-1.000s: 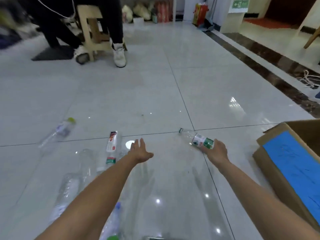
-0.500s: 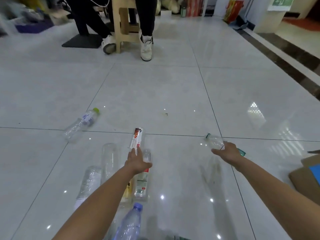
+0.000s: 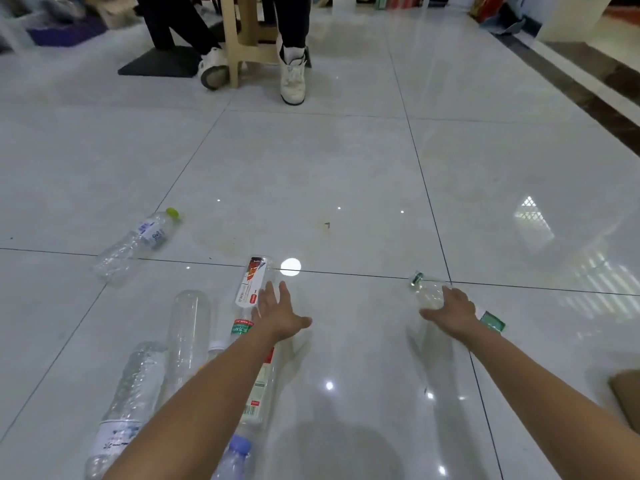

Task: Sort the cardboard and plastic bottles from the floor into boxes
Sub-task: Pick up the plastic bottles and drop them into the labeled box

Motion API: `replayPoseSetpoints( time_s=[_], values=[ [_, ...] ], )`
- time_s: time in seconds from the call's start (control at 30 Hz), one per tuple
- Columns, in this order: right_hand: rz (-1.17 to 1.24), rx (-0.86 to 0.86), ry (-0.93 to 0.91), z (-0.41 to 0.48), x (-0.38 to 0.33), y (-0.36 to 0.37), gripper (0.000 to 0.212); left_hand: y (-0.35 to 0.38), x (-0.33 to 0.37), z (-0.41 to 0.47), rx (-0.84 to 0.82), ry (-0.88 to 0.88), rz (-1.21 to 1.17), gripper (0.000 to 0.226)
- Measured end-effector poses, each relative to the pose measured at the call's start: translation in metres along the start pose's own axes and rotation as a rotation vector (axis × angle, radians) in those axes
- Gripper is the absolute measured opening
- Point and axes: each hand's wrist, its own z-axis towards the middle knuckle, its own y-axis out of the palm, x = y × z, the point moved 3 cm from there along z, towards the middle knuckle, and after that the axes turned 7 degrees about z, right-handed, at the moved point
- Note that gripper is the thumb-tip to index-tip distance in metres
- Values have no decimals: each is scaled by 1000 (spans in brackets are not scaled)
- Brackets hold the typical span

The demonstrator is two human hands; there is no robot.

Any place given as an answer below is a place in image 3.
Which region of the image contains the white cabinet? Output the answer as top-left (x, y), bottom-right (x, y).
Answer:
top-left (536, 0), bottom-right (617, 43)

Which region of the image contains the person's left forearm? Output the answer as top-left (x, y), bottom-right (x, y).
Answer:
top-left (102, 323), bottom-right (283, 480)

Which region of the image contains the clear bottle green red label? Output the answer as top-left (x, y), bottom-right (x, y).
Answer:
top-left (229, 319), bottom-right (280, 429)

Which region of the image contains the person's left hand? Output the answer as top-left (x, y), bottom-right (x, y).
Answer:
top-left (251, 281), bottom-right (313, 344)

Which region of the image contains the person's right forearm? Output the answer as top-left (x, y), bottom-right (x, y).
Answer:
top-left (457, 322), bottom-right (640, 480)

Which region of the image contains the person's right hand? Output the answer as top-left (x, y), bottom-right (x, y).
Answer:
top-left (419, 287), bottom-right (482, 341)

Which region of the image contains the crinkled clear bottle white label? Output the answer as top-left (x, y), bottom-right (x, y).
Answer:
top-left (84, 341), bottom-right (169, 480)

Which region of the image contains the smooth clear bottle without label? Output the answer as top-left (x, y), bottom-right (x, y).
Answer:
top-left (162, 290), bottom-right (213, 401)

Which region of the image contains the black floor mat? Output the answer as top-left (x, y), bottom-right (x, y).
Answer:
top-left (117, 45), bottom-right (202, 79)

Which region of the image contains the clear bottle red white label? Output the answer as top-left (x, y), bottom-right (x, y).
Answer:
top-left (234, 255), bottom-right (275, 321)

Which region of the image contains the clear bottle dark green label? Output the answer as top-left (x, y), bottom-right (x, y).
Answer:
top-left (409, 271), bottom-right (507, 333)

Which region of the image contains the purple plastic basket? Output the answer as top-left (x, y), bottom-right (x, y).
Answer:
top-left (26, 14), bottom-right (109, 48)

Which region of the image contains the clear bottle blue cap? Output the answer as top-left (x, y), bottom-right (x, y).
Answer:
top-left (212, 435), bottom-right (254, 480)

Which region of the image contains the clear bottle yellow-green cap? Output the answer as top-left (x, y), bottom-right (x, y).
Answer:
top-left (92, 207), bottom-right (181, 285)

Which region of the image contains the cardboard box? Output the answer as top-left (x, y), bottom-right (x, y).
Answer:
top-left (94, 0), bottom-right (142, 30)

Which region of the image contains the brown cardboard piece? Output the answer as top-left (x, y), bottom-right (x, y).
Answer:
top-left (607, 370), bottom-right (640, 436)

